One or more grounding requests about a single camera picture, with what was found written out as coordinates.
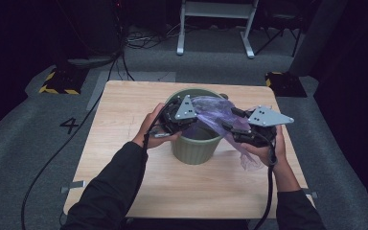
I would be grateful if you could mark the white metal stand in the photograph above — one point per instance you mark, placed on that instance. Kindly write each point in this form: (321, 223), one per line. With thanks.
(215, 9)

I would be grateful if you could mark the metal table bracket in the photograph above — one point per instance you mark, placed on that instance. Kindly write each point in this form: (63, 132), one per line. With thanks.
(76, 184)
(311, 193)

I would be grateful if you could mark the green plastic bucket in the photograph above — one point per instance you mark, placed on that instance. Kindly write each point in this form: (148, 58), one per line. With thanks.
(191, 150)

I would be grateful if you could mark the dark post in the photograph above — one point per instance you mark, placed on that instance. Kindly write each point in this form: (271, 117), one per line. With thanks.
(72, 60)

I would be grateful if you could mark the person's right hand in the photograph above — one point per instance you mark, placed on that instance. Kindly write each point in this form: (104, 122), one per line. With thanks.
(268, 155)

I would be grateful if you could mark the grey column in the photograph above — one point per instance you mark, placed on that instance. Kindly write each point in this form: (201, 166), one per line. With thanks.
(316, 38)

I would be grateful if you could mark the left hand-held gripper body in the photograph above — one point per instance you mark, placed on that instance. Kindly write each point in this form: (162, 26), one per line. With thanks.
(185, 110)

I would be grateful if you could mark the black yellow striped base plate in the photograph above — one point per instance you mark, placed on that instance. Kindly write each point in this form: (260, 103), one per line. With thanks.
(64, 81)
(287, 85)

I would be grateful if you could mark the person's left hand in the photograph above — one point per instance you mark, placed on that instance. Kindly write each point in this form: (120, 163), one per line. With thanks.
(148, 137)

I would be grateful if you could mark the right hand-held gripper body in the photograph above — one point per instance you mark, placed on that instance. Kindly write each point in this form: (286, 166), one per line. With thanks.
(265, 116)

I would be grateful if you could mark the black tripod stand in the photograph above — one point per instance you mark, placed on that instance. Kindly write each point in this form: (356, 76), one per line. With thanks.
(297, 44)

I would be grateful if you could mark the small black cabinet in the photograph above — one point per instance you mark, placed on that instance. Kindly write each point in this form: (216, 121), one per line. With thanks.
(102, 28)

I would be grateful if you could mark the purple plastic bag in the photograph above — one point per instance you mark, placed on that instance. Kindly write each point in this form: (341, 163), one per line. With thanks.
(214, 111)

